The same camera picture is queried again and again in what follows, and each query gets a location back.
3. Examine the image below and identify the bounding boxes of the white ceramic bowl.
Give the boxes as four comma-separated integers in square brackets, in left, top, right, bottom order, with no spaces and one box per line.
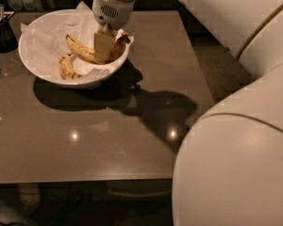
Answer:
[18,8,130,90]

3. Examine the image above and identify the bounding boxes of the black mesh utensil holder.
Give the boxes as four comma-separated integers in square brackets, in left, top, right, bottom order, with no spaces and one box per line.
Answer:
[0,12,18,53]

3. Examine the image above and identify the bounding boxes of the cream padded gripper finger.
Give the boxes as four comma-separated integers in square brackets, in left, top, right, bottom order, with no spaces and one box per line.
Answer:
[93,30,116,64]

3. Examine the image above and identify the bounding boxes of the white crumpled paper liner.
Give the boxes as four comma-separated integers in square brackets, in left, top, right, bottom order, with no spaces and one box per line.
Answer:
[20,1,135,84]

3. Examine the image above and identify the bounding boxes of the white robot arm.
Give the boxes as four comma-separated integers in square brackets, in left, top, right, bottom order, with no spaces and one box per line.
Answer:
[172,0,283,226]

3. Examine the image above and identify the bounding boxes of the short spotted yellow banana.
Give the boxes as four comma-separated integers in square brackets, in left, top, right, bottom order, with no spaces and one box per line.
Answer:
[58,54,80,79]

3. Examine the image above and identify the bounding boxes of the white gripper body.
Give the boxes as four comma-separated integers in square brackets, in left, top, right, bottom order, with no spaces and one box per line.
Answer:
[92,0,135,30]

